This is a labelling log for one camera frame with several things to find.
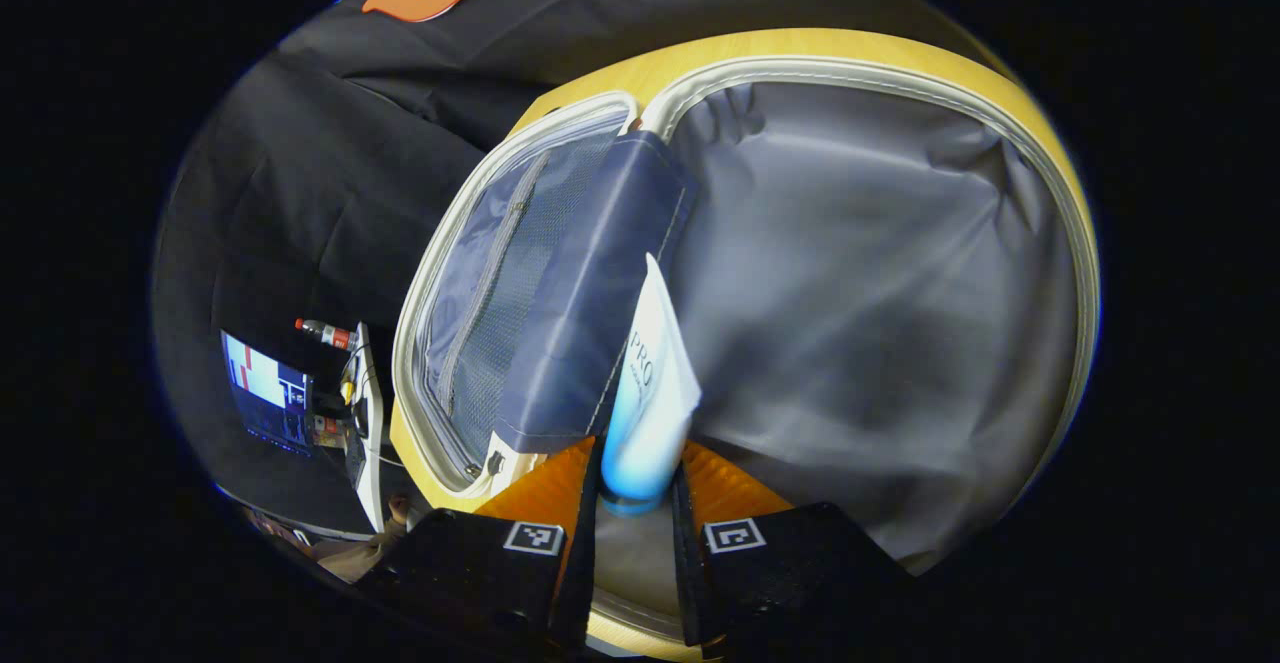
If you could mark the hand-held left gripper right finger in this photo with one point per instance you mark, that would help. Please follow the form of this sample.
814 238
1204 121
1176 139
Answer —
685 563

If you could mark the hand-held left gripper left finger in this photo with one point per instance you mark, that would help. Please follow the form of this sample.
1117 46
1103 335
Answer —
582 553

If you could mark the white blue skincare tube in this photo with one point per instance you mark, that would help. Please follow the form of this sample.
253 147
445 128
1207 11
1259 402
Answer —
655 403

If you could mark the white suitcase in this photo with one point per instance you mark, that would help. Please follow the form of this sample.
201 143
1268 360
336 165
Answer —
880 303

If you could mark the white side desk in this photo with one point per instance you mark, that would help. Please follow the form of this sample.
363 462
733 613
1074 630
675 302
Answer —
368 453

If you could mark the red bottle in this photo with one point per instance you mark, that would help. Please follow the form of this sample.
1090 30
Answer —
325 332

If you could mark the computer monitor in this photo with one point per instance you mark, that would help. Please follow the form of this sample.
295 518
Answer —
265 393

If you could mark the black backdrop cloth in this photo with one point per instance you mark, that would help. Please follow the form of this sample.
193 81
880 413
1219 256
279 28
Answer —
330 163

